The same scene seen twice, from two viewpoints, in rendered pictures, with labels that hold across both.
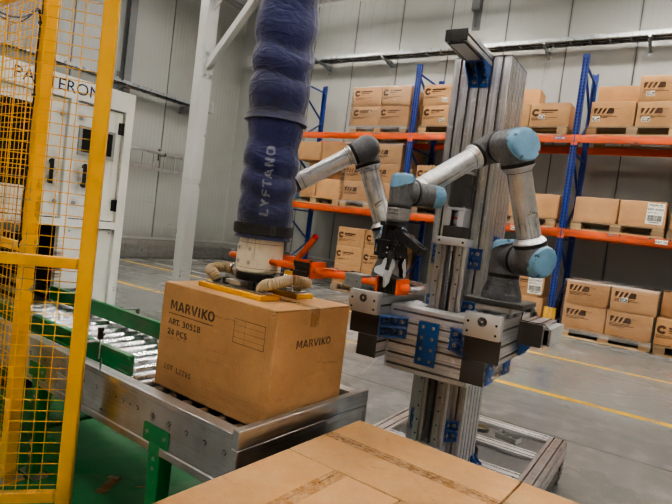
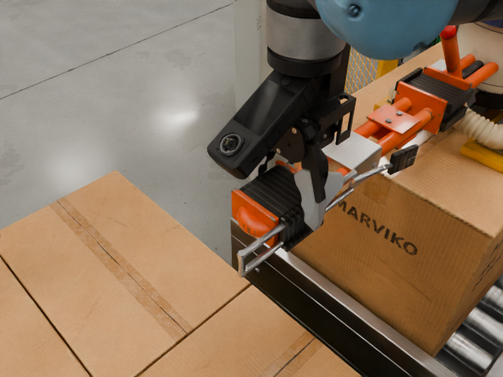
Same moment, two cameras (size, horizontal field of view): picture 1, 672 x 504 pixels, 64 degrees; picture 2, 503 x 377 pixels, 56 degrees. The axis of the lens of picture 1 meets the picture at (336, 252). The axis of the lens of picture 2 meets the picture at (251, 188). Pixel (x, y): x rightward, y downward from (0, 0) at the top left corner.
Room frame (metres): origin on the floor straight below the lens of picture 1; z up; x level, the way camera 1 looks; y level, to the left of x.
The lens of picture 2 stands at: (1.73, -0.61, 1.48)
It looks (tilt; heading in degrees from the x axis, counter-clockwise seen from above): 42 degrees down; 100
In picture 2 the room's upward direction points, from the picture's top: straight up
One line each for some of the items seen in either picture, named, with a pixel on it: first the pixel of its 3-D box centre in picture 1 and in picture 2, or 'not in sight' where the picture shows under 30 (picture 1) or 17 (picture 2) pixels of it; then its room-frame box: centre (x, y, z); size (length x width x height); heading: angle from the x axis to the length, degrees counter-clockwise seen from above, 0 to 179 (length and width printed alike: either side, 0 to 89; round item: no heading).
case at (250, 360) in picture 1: (250, 344); (441, 181); (2.03, 0.28, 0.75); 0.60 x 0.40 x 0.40; 53
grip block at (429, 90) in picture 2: (309, 268); (430, 99); (1.91, 0.09, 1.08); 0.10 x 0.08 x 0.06; 143
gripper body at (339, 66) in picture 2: (392, 240); (305, 98); (1.72, -0.18, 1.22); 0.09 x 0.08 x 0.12; 53
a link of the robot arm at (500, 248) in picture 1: (507, 256); not in sight; (2.07, -0.66, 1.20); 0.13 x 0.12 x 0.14; 24
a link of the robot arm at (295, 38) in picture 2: (397, 215); (303, 25); (1.71, -0.18, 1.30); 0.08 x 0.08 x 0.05
